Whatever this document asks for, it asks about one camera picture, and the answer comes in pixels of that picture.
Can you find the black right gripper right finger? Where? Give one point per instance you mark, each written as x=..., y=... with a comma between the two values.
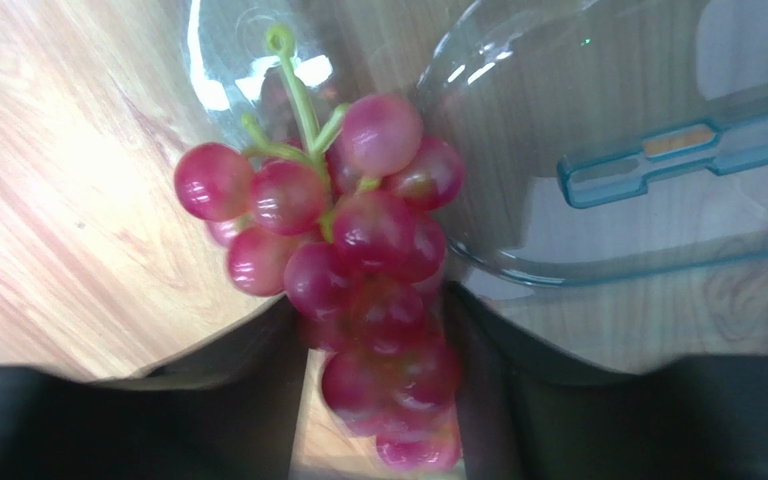
x=529, y=410

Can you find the red grape bunch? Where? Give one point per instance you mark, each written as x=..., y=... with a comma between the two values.
x=339, y=221

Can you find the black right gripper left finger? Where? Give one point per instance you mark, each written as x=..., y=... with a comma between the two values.
x=227, y=409

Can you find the clear plastic food tray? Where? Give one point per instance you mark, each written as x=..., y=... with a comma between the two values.
x=603, y=139

